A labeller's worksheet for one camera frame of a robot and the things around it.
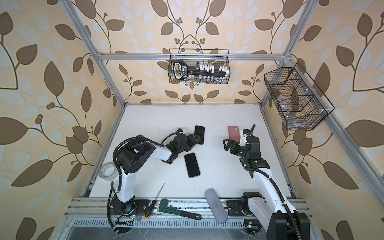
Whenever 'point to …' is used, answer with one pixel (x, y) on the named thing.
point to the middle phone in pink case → (192, 165)
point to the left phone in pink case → (169, 161)
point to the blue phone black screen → (200, 130)
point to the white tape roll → (108, 171)
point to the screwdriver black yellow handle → (151, 206)
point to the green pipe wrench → (163, 207)
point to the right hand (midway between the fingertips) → (230, 144)
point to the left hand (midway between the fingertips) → (201, 137)
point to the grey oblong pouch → (220, 213)
